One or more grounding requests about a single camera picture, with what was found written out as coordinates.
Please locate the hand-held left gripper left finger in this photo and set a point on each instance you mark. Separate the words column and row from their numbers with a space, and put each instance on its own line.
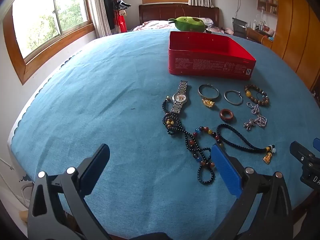
column 98, row 164

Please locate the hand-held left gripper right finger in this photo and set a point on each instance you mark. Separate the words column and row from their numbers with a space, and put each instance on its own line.
column 225, row 165

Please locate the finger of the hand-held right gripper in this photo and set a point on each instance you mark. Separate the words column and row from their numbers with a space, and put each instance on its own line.
column 317, row 145
column 301, row 152

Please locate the plain silver bangle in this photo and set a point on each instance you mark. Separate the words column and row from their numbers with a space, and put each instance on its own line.
column 225, row 97

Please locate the silver wristwatch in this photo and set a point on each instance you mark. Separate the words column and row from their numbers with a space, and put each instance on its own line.
column 179, row 97

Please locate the red tin box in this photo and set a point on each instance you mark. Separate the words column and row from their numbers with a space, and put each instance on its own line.
column 207, row 62

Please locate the wooden wardrobe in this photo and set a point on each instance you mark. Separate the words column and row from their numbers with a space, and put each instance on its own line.
column 295, row 25

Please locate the wooden desk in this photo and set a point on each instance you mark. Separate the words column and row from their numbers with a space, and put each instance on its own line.
column 257, row 36

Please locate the black chair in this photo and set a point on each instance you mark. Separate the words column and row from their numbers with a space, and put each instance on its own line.
column 238, row 28

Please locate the red bag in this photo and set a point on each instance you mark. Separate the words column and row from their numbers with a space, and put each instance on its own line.
column 121, row 23

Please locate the patterned pillow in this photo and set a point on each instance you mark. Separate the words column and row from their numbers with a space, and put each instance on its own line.
column 208, row 22

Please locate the green plush toy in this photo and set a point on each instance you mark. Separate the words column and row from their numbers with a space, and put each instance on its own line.
column 188, row 23

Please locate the dark wooden headboard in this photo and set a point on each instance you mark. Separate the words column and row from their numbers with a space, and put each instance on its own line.
column 160, row 12

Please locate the wooden wall shelf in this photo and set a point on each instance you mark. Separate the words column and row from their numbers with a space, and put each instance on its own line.
column 267, row 3

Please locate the large wooden frame window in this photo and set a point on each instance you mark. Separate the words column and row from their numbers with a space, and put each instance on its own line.
column 50, row 15

